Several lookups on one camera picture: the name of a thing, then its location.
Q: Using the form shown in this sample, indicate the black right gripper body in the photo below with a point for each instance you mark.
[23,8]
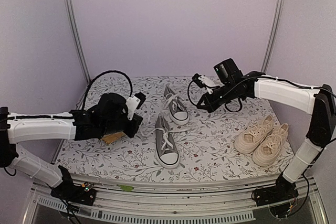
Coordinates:
[216,104]

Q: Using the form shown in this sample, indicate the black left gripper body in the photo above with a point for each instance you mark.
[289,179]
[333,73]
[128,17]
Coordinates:
[114,126]

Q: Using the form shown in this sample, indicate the grey sneaker with white laces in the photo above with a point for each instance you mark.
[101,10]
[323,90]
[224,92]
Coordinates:
[166,151]

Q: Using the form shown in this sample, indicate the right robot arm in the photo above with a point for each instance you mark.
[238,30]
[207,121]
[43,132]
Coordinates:
[317,102]

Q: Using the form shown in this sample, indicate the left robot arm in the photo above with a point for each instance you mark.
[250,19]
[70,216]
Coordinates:
[16,128]

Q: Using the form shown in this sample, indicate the yellow bamboo fan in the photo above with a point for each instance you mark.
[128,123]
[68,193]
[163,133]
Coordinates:
[111,138]

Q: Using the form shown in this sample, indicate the floral patterned table mat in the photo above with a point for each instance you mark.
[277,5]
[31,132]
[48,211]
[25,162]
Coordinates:
[206,149]

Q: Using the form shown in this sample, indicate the beige sneaker inner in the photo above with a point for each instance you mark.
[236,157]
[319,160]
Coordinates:
[250,138]

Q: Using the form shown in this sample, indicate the beige sneaker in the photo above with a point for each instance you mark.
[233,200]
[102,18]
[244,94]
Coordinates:
[250,138]
[269,150]

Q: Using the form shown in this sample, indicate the beige sneaker outer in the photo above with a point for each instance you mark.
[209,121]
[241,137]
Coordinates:
[269,150]

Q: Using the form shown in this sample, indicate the green tape piece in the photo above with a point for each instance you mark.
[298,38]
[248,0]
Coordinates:
[126,188]

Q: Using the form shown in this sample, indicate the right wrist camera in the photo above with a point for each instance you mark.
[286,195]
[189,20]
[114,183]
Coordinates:
[203,81]

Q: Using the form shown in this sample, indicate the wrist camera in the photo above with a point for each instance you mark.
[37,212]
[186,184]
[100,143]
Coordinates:
[134,102]
[203,81]

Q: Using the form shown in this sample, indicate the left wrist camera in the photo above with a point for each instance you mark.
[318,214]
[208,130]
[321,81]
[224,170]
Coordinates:
[134,102]

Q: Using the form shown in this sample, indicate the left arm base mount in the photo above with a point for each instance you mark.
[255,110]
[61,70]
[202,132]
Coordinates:
[83,194]

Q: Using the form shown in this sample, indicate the aluminium front rail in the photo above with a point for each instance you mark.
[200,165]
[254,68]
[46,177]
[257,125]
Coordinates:
[201,202]

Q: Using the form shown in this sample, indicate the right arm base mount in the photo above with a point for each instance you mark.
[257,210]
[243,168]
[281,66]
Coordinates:
[281,191]

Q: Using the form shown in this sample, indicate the right aluminium frame post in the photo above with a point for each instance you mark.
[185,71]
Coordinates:
[273,34]

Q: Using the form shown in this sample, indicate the aluminium frame post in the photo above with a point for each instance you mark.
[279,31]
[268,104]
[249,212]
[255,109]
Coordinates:
[76,38]
[273,34]

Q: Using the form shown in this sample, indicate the left aluminium frame post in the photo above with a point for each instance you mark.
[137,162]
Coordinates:
[76,38]

